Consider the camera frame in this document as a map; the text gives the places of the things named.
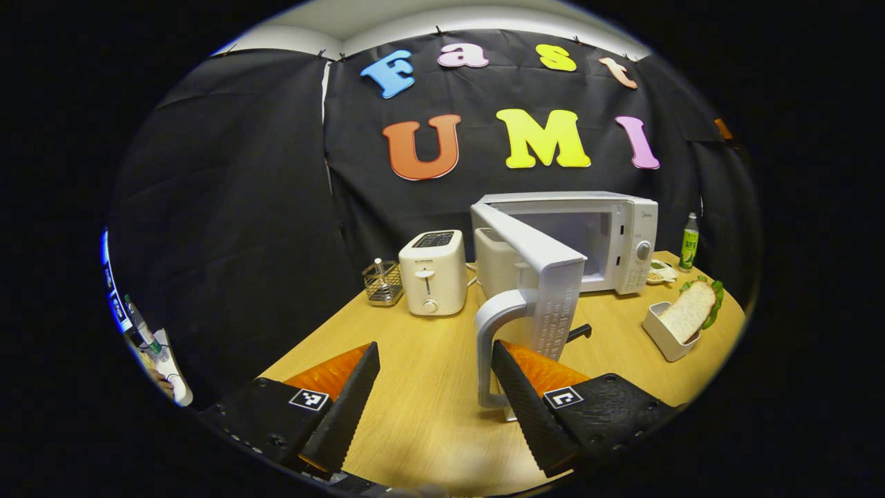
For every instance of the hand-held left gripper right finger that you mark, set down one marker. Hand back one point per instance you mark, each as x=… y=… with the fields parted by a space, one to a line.
x=529 y=415

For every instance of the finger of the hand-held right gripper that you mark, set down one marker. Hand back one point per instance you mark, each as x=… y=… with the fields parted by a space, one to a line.
x=723 y=128

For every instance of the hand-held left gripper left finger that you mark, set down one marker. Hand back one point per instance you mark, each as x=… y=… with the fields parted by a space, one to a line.
x=349 y=408

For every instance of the white microwave oven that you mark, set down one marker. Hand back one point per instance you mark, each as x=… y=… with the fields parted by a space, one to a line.
x=626 y=228

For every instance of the lettuce sandwich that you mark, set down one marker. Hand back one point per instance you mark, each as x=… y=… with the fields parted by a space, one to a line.
x=688 y=311

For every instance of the green label drink bottle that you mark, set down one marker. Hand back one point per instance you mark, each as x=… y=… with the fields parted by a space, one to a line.
x=688 y=249

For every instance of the white rectangular tray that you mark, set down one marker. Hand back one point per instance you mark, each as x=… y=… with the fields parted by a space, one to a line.
x=664 y=339

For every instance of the white toaster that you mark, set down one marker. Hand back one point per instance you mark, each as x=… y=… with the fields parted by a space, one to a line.
x=432 y=277

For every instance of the small dish of nuts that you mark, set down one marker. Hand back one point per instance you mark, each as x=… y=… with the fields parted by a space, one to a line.
x=660 y=275

